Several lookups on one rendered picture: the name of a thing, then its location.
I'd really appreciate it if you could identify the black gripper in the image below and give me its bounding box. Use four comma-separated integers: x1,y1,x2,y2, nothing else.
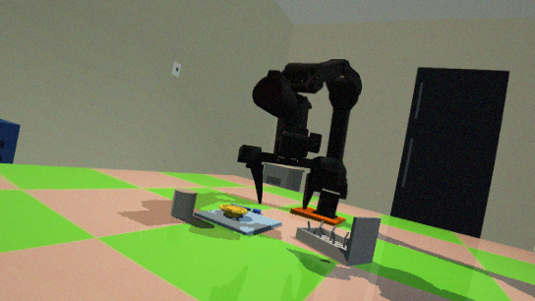
237,121,340,210

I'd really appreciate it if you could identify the grey cylinder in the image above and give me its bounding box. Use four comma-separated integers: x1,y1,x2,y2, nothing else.
170,188,197,218

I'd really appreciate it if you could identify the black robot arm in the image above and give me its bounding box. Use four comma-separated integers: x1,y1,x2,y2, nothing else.
253,59,362,218

